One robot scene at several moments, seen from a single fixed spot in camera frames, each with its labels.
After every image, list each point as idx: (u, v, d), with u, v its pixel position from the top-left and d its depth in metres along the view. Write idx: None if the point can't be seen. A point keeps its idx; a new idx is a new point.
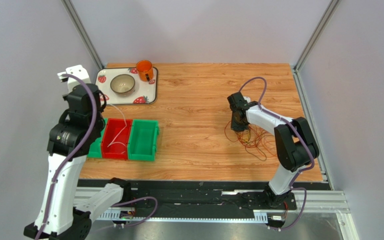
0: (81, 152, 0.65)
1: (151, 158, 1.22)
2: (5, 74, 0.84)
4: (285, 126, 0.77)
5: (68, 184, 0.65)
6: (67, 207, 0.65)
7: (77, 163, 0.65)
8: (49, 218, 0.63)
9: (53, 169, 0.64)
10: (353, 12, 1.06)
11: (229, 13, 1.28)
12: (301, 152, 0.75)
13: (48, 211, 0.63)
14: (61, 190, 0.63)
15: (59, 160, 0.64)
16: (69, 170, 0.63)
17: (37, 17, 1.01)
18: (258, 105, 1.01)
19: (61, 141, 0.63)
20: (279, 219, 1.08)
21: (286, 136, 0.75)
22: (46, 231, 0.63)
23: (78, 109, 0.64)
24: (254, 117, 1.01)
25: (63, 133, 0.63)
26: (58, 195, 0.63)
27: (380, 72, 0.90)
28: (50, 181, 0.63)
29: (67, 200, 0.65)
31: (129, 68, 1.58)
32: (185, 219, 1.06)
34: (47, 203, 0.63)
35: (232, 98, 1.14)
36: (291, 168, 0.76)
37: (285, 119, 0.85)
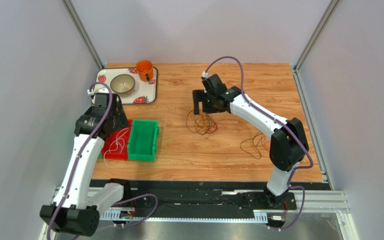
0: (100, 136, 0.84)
1: (151, 158, 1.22)
2: (6, 74, 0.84)
4: (282, 131, 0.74)
5: (89, 161, 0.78)
6: (85, 183, 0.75)
7: (98, 142, 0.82)
8: (70, 191, 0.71)
9: (77, 148, 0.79)
10: (354, 12, 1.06)
11: (229, 13, 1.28)
12: (295, 153, 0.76)
13: (70, 184, 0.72)
14: (83, 164, 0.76)
15: (83, 139, 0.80)
16: (92, 144, 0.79)
17: (38, 17, 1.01)
18: (243, 96, 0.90)
19: (90, 123, 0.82)
20: (279, 218, 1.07)
21: (284, 142, 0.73)
22: (65, 205, 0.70)
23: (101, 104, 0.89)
24: (239, 111, 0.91)
25: (91, 118, 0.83)
26: (81, 170, 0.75)
27: (380, 72, 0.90)
28: (75, 156, 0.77)
29: (86, 178, 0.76)
31: (129, 68, 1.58)
32: (186, 219, 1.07)
34: (70, 177, 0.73)
35: (208, 82, 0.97)
36: (285, 169, 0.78)
37: (280, 121, 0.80)
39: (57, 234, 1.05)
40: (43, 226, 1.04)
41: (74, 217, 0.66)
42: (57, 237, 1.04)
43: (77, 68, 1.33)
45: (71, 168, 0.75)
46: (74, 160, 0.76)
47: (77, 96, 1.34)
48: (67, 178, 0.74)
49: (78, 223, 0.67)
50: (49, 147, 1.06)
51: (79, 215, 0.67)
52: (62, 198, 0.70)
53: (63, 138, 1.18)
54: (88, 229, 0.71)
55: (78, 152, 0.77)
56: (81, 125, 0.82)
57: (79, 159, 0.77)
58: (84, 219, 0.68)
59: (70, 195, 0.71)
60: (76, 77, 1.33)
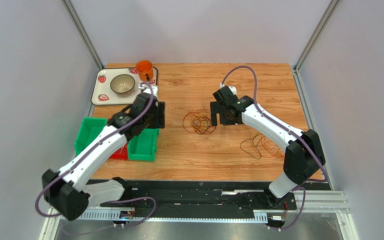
0: (126, 135, 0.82)
1: (151, 158, 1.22)
2: (6, 74, 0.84)
4: (297, 144, 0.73)
5: (105, 152, 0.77)
6: (91, 169, 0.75)
7: (121, 140, 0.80)
8: (75, 169, 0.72)
9: (102, 135, 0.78)
10: (354, 12, 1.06)
11: (229, 13, 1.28)
12: (311, 167, 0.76)
13: (78, 163, 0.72)
14: (99, 152, 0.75)
15: (111, 131, 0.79)
16: (115, 140, 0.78)
17: (38, 17, 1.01)
18: (255, 105, 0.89)
19: (122, 121, 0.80)
20: (279, 219, 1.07)
21: (300, 155, 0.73)
22: (66, 178, 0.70)
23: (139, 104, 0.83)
24: (251, 121, 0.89)
25: (126, 116, 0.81)
26: (94, 155, 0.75)
27: (380, 72, 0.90)
28: (96, 141, 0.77)
29: (94, 165, 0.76)
31: (129, 68, 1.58)
32: (186, 219, 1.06)
34: (82, 156, 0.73)
35: (218, 94, 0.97)
36: (300, 182, 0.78)
37: (295, 133, 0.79)
39: (57, 234, 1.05)
40: (43, 226, 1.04)
41: (65, 193, 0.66)
42: (57, 237, 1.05)
43: (77, 68, 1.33)
45: (87, 149, 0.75)
46: (94, 144, 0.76)
47: (77, 96, 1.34)
48: (80, 156, 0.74)
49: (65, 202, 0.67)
50: (49, 147, 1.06)
51: (69, 195, 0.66)
52: (65, 172, 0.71)
53: (63, 138, 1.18)
54: (69, 214, 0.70)
55: (101, 139, 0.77)
56: (113, 119, 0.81)
57: (98, 145, 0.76)
58: (72, 198, 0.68)
59: (73, 172, 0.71)
60: (76, 77, 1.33)
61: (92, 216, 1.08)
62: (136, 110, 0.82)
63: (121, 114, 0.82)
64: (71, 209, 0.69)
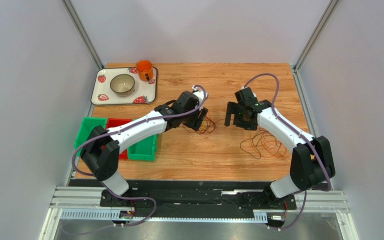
0: (166, 125, 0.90)
1: (151, 158, 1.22)
2: (5, 74, 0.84)
4: (305, 148, 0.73)
5: (147, 130, 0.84)
6: (132, 140, 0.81)
7: (162, 126, 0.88)
8: (122, 133, 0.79)
9: (150, 117, 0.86)
10: (354, 12, 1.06)
11: (229, 13, 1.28)
12: (318, 174, 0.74)
13: (126, 129, 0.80)
14: (144, 128, 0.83)
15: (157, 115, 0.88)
16: (159, 123, 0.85)
17: (38, 17, 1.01)
18: (272, 109, 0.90)
19: (167, 111, 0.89)
20: (279, 219, 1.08)
21: (306, 158, 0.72)
22: (113, 137, 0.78)
23: (182, 103, 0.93)
24: (266, 123, 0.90)
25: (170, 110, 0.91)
26: (139, 129, 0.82)
27: (380, 72, 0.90)
28: (145, 117, 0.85)
29: (136, 138, 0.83)
31: (129, 68, 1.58)
32: (186, 219, 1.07)
34: (131, 124, 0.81)
35: (240, 94, 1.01)
36: (304, 188, 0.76)
37: (306, 137, 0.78)
39: (57, 234, 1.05)
40: (43, 226, 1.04)
41: (109, 149, 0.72)
42: (57, 237, 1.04)
43: (77, 68, 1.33)
45: (136, 121, 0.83)
46: (142, 119, 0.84)
47: (77, 96, 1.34)
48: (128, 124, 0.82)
49: (105, 158, 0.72)
50: (49, 147, 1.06)
51: (113, 152, 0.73)
52: (113, 132, 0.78)
53: (63, 138, 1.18)
54: (101, 172, 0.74)
55: (149, 118, 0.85)
56: (160, 108, 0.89)
57: (145, 122, 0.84)
58: (112, 157, 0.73)
59: (120, 134, 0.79)
60: (77, 77, 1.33)
61: (93, 216, 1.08)
62: (179, 106, 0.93)
63: (165, 107, 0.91)
64: (104, 167, 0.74)
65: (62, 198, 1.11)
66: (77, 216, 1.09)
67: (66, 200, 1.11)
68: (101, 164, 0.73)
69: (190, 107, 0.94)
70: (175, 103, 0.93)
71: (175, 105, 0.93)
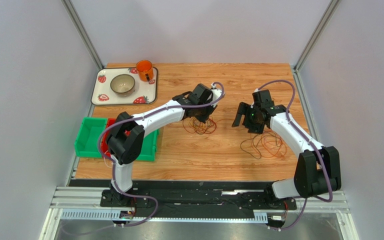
0: (183, 114, 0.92)
1: (151, 158, 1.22)
2: (6, 74, 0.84)
4: (312, 154, 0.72)
5: (168, 117, 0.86)
6: (155, 126, 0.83)
7: (179, 115, 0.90)
8: (145, 119, 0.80)
9: (169, 104, 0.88)
10: (354, 12, 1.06)
11: (229, 13, 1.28)
12: (321, 184, 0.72)
13: (149, 116, 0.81)
14: (165, 115, 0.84)
15: (175, 104, 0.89)
16: (178, 111, 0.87)
17: (38, 17, 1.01)
18: (286, 113, 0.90)
19: (184, 101, 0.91)
20: (279, 218, 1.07)
21: (311, 165, 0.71)
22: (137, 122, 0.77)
23: (197, 93, 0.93)
24: (278, 127, 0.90)
25: (187, 99, 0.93)
26: (161, 115, 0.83)
27: (380, 72, 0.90)
28: (165, 105, 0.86)
29: (158, 124, 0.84)
31: (129, 68, 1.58)
32: (186, 219, 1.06)
34: (154, 111, 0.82)
35: (257, 95, 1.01)
36: (305, 196, 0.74)
37: (315, 144, 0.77)
39: (57, 234, 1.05)
40: (43, 226, 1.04)
41: (136, 132, 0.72)
42: (57, 237, 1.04)
43: (77, 68, 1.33)
45: (157, 108, 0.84)
46: (162, 107, 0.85)
47: (77, 96, 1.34)
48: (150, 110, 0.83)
49: (132, 140, 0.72)
50: (48, 147, 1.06)
51: (139, 135, 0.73)
52: (138, 118, 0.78)
53: (63, 138, 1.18)
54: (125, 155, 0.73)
55: (168, 105, 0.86)
56: (177, 98, 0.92)
57: (165, 109, 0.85)
58: (139, 140, 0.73)
59: (144, 120, 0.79)
60: (77, 77, 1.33)
61: (92, 216, 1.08)
62: (195, 97, 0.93)
63: (183, 97, 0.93)
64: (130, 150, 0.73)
65: (62, 198, 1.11)
66: (77, 216, 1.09)
67: (66, 200, 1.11)
68: (128, 146, 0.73)
69: (204, 98, 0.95)
70: (191, 94, 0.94)
71: (191, 96, 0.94)
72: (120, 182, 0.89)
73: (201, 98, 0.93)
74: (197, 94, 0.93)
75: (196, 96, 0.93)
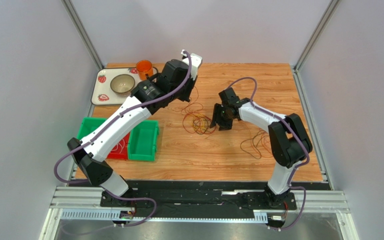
0: (149, 110, 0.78)
1: (151, 158, 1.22)
2: (5, 74, 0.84)
4: (278, 123, 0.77)
5: (127, 124, 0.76)
6: (113, 141, 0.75)
7: (143, 114, 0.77)
8: (95, 140, 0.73)
9: (124, 108, 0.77)
10: (354, 12, 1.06)
11: (229, 13, 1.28)
12: (295, 148, 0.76)
13: (98, 136, 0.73)
14: (121, 124, 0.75)
15: (133, 103, 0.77)
16: (135, 115, 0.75)
17: (37, 18, 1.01)
18: (250, 102, 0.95)
19: (145, 91, 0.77)
20: (279, 218, 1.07)
21: (280, 132, 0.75)
22: (86, 149, 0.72)
23: (168, 75, 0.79)
24: (247, 115, 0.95)
25: (150, 87, 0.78)
26: (115, 128, 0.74)
27: (380, 72, 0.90)
28: (118, 113, 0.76)
29: (116, 138, 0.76)
31: (129, 68, 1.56)
32: (186, 219, 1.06)
34: (103, 129, 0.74)
35: (223, 94, 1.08)
36: (285, 164, 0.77)
37: (278, 116, 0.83)
39: (58, 234, 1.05)
40: (43, 226, 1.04)
41: (85, 164, 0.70)
42: (57, 237, 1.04)
43: (77, 68, 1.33)
45: (107, 122, 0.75)
46: (114, 118, 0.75)
47: (77, 96, 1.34)
48: (100, 128, 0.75)
49: (88, 171, 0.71)
50: (48, 147, 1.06)
51: (88, 167, 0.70)
52: (86, 143, 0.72)
53: (63, 138, 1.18)
54: (95, 181, 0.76)
55: (121, 112, 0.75)
56: (137, 89, 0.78)
57: (119, 118, 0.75)
58: (90, 170, 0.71)
59: (94, 143, 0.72)
60: (77, 76, 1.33)
61: (92, 216, 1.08)
62: (165, 80, 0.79)
63: (146, 84, 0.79)
64: (91, 178, 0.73)
65: (62, 198, 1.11)
66: (77, 216, 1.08)
67: (66, 200, 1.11)
68: (87, 177, 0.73)
69: (177, 80, 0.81)
70: (160, 76, 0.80)
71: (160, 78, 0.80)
72: (112, 189, 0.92)
73: (173, 79, 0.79)
74: (168, 76, 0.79)
75: (168, 79, 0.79)
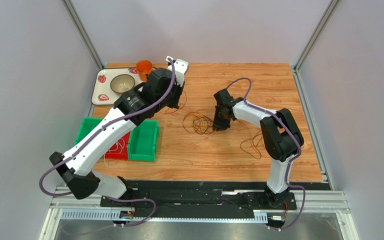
0: (133, 122, 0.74)
1: (151, 158, 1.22)
2: (6, 74, 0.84)
4: (270, 117, 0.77)
5: (111, 137, 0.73)
6: (96, 155, 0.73)
7: (127, 126, 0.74)
8: (77, 155, 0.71)
9: (108, 120, 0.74)
10: (354, 12, 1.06)
11: (229, 13, 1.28)
12: (287, 141, 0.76)
13: (80, 150, 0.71)
14: (103, 138, 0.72)
15: (117, 115, 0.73)
16: (118, 127, 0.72)
17: (38, 17, 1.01)
18: (244, 100, 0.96)
19: (128, 103, 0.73)
20: (279, 218, 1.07)
21: (271, 126, 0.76)
22: (68, 165, 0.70)
23: (152, 86, 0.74)
24: (241, 113, 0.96)
25: (134, 98, 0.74)
26: (97, 142, 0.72)
27: (380, 72, 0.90)
28: (100, 126, 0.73)
29: (99, 151, 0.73)
31: (129, 68, 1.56)
32: (186, 219, 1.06)
34: (84, 143, 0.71)
35: (218, 95, 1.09)
36: (278, 158, 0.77)
37: (270, 111, 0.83)
39: (58, 234, 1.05)
40: (43, 226, 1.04)
41: (68, 180, 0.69)
42: (57, 237, 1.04)
43: (77, 68, 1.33)
45: (90, 135, 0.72)
46: (96, 131, 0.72)
47: (77, 96, 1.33)
48: (82, 141, 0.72)
49: (71, 186, 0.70)
50: (48, 147, 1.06)
51: (70, 182, 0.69)
52: (67, 158, 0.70)
53: (63, 138, 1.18)
54: (81, 194, 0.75)
55: (103, 125, 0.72)
56: (120, 100, 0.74)
57: (101, 131, 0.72)
58: (73, 185, 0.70)
59: (76, 158, 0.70)
60: (76, 76, 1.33)
61: (92, 216, 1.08)
62: (149, 90, 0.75)
63: (131, 94, 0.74)
64: (76, 192, 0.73)
65: (62, 198, 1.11)
66: (77, 216, 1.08)
67: (66, 200, 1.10)
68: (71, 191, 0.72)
69: (163, 89, 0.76)
70: (145, 86, 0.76)
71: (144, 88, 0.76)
72: (110, 191, 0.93)
73: (157, 89, 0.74)
74: (152, 86, 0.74)
75: (153, 89, 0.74)
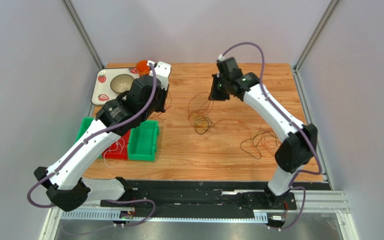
0: (116, 133, 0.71)
1: (151, 158, 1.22)
2: (6, 74, 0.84)
4: (295, 137, 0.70)
5: (94, 150, 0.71)
6: (79, 169, 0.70)
7: (110, 138, 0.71)
8: (60, 170, 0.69)
9: (90, 133, 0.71)
10: (354, 12, 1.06)
11: (229, 13, 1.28)
12: (303, 159, 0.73)
13: (63, 165, 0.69)
14: (85, 152, 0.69)
15: (99, 127, 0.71)
16: (99, 140, 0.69)
17: (37, 17, 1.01)
18: (260, 86, 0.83)
19: (110, 113, 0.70)
20: (279, 218, 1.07)
21: (295, 148, 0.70)
22: (52, 180, 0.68)
23: (135, 95, 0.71)
24: (252, 101, 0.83)
25: (117, 107, 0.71)
26: (79, 157, 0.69)
27: (380, 72, 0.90)
28: (82, 140, 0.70)
29: (83, 165, 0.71)
31: (129, 68, 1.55)
32: (186, 219, 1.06)
34: (67, 157, 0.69)
35: (223, 64, 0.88)
36: (287, 170, 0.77)
37: (297, 125, 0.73)
39: (57, 234, 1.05)
40: (43, 226, 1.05)
41: (51, 196, 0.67)
42: (57, 237, 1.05)
43: (77, 69, 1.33)
45: (72, 149, 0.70)
46: (78, 144, 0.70)
47: (77, 96, 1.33)
48: (65, 156, 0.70)
49: (55, 201, 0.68)
50: (48, 147, 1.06)
51: (55, 198, 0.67)
52: (51, 174, 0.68)
53: (63, 138, 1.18)
54: (69, 207, 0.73)
55: (85, 139, 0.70)
56: (102, 111, 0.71)
57: (84, 144, 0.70)
58: (58, 199, 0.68)
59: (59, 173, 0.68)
60: (76, 76, 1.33)
61: (92, 216, 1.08)
62: (132, 99, 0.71)
63: (113, 104, 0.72)
64: (63, 206, 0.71)
65: None
66: (77, 216, 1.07)
67: None
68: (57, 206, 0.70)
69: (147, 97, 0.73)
70: (128, 95, 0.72)
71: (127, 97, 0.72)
72: (107, 194, 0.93)
73: (141, 98, 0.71)
74: (135, 95, 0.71)
75: (136, 98, 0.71)
